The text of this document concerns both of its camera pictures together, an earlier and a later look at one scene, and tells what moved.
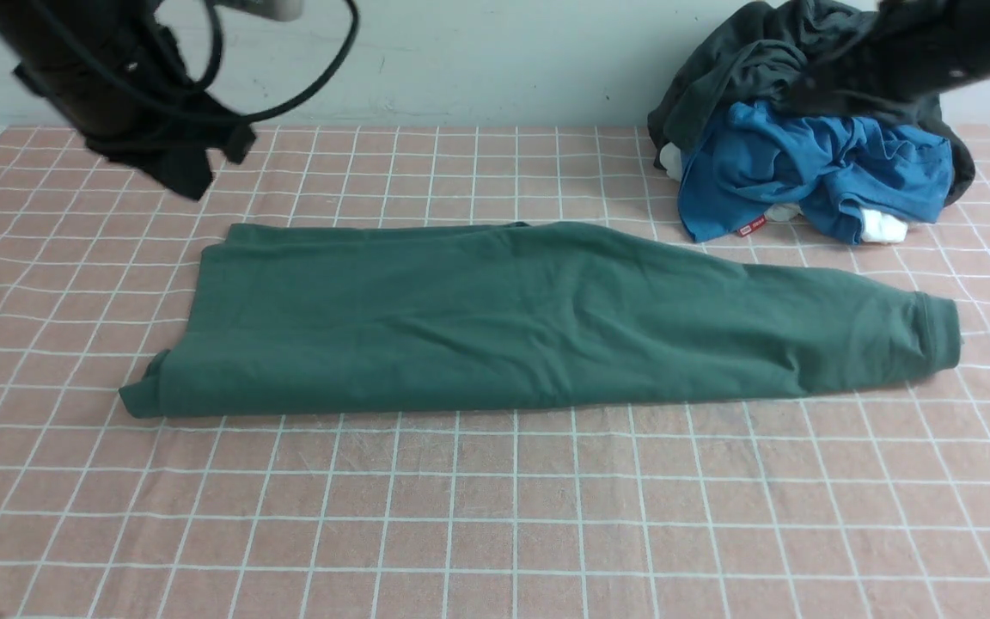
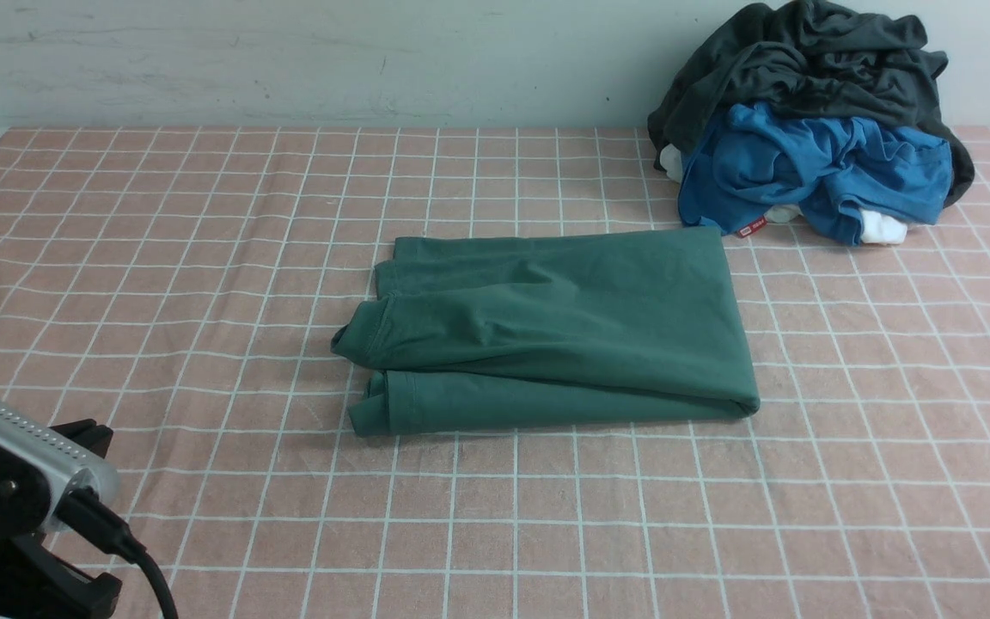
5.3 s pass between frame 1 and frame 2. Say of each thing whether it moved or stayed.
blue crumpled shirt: stayed
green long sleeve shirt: moved
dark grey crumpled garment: stayed
